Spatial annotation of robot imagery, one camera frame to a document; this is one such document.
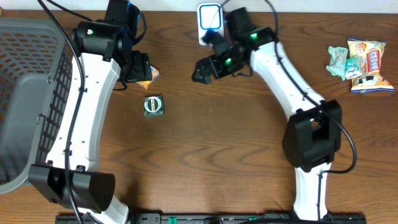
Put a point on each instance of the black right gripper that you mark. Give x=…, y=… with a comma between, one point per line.
x=216, y=71

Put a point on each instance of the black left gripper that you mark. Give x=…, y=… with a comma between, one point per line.
x=142, y=71

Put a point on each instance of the orange tissue pack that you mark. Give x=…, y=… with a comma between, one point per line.
x=155, y=74

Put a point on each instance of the black box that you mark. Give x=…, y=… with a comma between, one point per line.
x=153, y=105

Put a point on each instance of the teal wet wipes pack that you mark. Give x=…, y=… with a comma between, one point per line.
x=338, y=56

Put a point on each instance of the teal kleenex tissue pack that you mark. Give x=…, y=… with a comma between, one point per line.
x=353, y=67

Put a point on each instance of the white snack bag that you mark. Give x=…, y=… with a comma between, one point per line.
x=370, y=52

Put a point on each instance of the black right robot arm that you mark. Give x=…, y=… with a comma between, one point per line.
x=313, y=132

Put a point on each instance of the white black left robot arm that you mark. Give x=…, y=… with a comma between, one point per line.
x=103, y=55

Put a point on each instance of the white barcode scanner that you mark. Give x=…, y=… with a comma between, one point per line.
x=209, y=17

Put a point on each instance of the grey plastic basket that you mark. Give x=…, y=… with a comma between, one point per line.
x=36, y=75

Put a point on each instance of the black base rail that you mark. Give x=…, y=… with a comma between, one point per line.
x=269, y=217

